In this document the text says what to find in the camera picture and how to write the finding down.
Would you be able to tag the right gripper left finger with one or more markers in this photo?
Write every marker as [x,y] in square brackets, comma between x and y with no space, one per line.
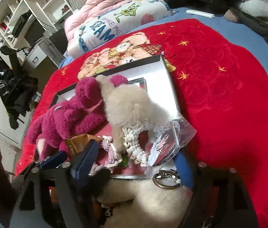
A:
[58,197]

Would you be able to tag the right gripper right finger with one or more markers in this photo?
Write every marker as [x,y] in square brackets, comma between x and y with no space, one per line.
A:
[219,197]

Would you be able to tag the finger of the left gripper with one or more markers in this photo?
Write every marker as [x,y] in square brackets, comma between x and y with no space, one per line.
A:
[54,161]
[19,181]

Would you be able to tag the brown triangular snack pack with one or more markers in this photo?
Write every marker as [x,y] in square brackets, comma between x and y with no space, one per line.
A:
[79,143]

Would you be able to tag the lilac crochet scrunchie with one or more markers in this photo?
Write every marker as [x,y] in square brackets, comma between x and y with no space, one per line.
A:
[108,157]

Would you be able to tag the magenta plush bear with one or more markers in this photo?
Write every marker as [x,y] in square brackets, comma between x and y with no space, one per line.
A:
[82,114]

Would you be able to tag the cream plush dog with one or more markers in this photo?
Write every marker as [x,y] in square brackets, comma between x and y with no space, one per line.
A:
[160,201]

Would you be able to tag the black shallow box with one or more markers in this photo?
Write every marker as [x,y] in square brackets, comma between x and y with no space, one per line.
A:
[149,73]

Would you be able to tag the clear bag with badge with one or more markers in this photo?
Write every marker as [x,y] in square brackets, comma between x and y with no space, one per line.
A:
[168,140]

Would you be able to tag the black office chair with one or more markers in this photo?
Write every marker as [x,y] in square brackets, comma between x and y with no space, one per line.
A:
[17,88]

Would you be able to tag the white scrunchie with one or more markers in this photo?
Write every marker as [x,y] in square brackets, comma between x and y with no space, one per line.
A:
[132,144]

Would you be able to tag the beige fluffy hair claw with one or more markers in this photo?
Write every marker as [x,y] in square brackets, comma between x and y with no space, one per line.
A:
[128,105]

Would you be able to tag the red embroidered blanket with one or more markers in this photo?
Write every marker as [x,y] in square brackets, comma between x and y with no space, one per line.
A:
[222,89]

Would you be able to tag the cartoon print pillow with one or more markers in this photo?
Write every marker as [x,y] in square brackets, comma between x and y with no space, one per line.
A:
[100,29]

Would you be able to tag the black computer monitor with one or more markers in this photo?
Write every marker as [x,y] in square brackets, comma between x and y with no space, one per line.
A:
[34,33]

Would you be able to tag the white desk with shelves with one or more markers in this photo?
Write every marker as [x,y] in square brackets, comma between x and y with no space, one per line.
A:
[16,16]

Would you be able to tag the white remote control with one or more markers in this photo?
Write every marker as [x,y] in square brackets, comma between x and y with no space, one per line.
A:
[200,13]

